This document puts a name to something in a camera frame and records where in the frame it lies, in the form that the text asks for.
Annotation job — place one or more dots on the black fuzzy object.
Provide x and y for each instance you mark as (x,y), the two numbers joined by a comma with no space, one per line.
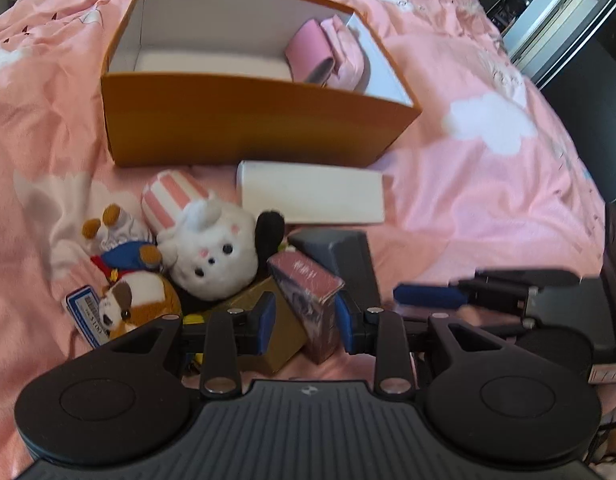
(269,232)

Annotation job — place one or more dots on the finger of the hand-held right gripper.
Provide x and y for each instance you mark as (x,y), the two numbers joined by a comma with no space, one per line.
(507,324)
(427,295)

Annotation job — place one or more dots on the light pink pouch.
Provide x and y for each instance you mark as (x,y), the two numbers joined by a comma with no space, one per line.
(345,55)

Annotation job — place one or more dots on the brown white dog plush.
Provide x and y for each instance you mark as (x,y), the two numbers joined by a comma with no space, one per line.
(138,300)

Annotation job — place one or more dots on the pink printed blanket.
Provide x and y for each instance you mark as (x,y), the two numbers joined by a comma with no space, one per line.
(487,210)

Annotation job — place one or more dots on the white bunny plush striped hat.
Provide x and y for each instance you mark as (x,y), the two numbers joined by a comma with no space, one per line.
(213,250)

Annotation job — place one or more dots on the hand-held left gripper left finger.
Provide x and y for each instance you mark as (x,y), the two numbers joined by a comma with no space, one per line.
(267,322)

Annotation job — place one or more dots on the silver framed glass door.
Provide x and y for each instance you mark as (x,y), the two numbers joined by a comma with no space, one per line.
(552,5)

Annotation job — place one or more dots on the pink case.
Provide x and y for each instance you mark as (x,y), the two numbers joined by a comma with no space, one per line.
(308,47)

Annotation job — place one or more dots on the white rectangular box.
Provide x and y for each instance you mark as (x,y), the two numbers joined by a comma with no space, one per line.
(313,192)

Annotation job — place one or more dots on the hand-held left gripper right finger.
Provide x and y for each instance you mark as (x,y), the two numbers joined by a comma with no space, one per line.
(345,327)

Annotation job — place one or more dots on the orange cardboard box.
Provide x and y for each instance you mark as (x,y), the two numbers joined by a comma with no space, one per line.
(238,120)

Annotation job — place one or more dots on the maroon card box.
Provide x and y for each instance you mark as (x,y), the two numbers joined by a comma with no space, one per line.
(308,285)

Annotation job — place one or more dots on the brown cardboard box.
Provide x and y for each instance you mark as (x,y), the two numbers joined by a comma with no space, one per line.
(288,332)

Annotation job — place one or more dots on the blue white paper tag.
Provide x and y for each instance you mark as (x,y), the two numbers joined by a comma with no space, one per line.
(83,312)

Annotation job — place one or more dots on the grey box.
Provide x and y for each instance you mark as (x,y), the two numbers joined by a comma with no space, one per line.
(348,260)

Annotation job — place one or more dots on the yellow round case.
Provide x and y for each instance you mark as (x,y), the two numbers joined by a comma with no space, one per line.
(193,318)

